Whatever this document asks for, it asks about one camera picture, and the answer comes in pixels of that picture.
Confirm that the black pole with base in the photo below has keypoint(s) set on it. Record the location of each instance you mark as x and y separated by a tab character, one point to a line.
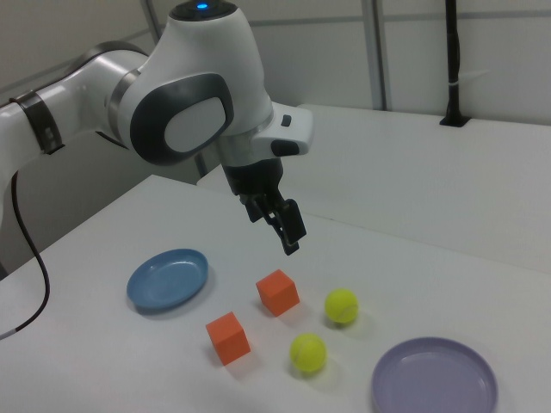
452	64

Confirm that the purple plate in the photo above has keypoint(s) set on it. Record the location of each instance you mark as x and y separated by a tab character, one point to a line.
430	378

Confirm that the yellow tennis ball black print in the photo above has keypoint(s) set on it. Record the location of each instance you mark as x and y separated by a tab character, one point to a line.
307	353

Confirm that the orange cube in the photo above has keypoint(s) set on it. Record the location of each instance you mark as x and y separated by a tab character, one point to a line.
277	294
228	340

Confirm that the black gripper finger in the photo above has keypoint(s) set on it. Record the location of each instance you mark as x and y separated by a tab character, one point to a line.
256	211
292	223

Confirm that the blue plate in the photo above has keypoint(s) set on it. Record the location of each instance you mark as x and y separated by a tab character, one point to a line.
163	284

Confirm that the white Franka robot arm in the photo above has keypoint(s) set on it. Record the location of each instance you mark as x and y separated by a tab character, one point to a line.
193	64

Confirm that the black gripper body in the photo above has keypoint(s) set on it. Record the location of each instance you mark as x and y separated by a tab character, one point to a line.
258	180

